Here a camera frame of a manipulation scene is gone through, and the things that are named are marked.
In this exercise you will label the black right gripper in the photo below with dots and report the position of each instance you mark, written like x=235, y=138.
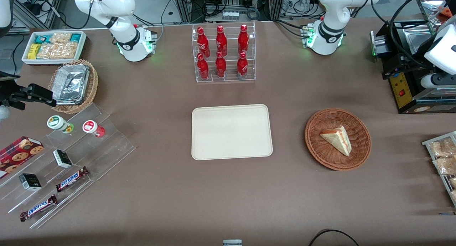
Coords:
x=8, y=93

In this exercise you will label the triangle sandwich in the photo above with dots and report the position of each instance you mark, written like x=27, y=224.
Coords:
x=338, y=141

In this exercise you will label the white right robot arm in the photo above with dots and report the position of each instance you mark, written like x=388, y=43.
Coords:
x=126, y=42

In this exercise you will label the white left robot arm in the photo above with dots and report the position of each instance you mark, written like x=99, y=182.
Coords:
x=329, y=28

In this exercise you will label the light tan wicker basket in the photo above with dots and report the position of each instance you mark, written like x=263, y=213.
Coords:
x=93, y=85

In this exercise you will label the beige plastic tray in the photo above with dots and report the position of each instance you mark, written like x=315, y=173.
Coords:
x=231, y=132

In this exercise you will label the brown round wicker basket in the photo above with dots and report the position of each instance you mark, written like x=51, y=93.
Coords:
x=320, y=153

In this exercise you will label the tray of packaged snacks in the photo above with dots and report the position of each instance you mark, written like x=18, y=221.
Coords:
x=427, y=143

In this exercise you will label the stack of foil containers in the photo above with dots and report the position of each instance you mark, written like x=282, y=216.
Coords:
x=71, y=83

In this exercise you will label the green lid yoghurt cup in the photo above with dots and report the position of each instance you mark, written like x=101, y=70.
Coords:
x=56, y=122

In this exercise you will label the white plastic snack bin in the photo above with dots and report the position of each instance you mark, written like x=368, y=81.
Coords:
x=25, y=59

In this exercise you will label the clear bag of crackers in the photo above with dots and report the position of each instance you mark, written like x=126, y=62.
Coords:
x=48, y=51
x=68, y=50
x=61, y=37

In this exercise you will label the yellow snack packet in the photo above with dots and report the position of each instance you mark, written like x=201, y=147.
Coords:
x=34, y=51

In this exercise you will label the teal snack packet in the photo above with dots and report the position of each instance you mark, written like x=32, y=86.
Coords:
x=42, y=38
x=75, y=37

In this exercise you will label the red lid yoghurt cup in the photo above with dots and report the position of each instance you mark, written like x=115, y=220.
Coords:
x=90, y=126

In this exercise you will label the red plaid cookie box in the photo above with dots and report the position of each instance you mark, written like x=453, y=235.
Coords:
x=17, y=155

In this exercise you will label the small black carton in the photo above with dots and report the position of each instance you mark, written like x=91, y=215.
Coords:
x=62, y=158
x=30, y=182

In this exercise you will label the clear acrylic stepped display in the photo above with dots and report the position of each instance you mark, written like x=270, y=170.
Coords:
x=103, y=149

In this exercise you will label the Snickers chocolate bar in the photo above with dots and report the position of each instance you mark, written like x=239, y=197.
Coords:
x=71, y=179
x=38, y=208

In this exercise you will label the red cola bottle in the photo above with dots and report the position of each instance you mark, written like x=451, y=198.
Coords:
x=220, y=67
x=202, y=68
x=243, y=40
x=202, y=42
x=221, y=42
x=242, y=67

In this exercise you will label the clear acrylic bottle rack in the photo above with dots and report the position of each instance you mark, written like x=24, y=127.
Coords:
x=228, y=78

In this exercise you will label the white power strip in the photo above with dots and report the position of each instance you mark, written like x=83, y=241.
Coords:
x=230, y=15

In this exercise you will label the small grey device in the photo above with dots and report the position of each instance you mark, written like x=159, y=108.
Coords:
x=232, y=242

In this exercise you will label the black hot food display machine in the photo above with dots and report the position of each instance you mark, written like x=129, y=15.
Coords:
x=400, y=89

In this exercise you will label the steel food pan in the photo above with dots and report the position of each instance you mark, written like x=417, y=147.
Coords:
x=418, y=39

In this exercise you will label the clear bag of pastries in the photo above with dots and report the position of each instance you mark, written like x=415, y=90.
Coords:
x=453, y=182
x=441, y=148
x=445, y=165

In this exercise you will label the aluminium frame rack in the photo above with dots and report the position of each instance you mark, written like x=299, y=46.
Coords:
x=185, y=3

